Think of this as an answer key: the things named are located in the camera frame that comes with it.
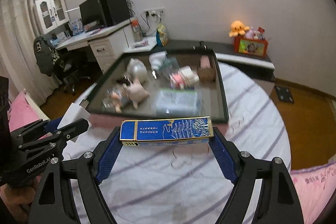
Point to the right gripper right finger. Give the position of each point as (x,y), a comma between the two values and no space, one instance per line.
(278,200)

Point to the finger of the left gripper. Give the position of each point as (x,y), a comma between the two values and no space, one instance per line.
(63,134)
(36,129)

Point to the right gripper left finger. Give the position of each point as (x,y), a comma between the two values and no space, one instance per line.
(54,201)

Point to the small white box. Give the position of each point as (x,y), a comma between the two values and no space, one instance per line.
(74,113)

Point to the black hair clip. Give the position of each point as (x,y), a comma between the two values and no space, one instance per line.
(124,80)

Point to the white silver rabbit figure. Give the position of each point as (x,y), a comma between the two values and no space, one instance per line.
(137,70)

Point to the blue gold rectangular box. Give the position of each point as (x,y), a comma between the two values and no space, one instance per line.
(165,132)

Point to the teal lid clear container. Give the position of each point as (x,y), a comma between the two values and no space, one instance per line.
(178,103)

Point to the white cup-shaped device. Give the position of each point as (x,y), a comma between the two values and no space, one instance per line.
(156,59)

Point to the pink white block model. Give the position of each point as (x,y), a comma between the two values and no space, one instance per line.
(183,78)

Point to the rose gold round tin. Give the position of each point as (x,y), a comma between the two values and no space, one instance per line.
(205,71)

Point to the pink-haired baby doll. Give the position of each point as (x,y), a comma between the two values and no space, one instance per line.
(115,100)

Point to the person's left hand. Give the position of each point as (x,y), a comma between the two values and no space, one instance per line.
(17,200)

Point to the beige curtain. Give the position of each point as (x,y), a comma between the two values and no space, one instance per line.
(19,28)

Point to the grey hoodie on chair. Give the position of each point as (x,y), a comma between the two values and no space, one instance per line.
(47,57)

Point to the black office chair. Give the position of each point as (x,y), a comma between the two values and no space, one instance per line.
(71,68)

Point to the black floor scale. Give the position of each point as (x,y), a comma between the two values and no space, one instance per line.
(284,94)

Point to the white computer desk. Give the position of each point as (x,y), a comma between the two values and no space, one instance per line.
(107,44)

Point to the white hutch cabinet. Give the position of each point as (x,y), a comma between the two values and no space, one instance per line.
(51,14)

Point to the white low side cabinet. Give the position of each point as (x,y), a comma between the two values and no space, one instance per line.
(147,44)

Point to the orange-lid water bottle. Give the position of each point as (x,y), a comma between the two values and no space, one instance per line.
(137,33)

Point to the black computer monitor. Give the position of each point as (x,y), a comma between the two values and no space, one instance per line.
(92,16)

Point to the pink box with black rim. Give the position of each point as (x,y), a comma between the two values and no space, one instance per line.
(204,98)

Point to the yellow blue snack bag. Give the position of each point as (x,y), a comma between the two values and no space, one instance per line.
(161,35)

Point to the black computer tower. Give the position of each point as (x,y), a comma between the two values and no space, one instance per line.
(114,11)

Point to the red cartoon storage box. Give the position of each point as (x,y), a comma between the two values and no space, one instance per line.
(253,47)

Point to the small black object on bench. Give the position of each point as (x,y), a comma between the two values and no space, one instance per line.
(201,46)

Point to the orange octopus plush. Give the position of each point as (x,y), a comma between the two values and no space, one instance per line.
(238,29)

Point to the white bed frame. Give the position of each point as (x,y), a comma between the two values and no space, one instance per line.
(35,107)

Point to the white wall power strip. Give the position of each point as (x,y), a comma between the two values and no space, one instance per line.
(155,11)

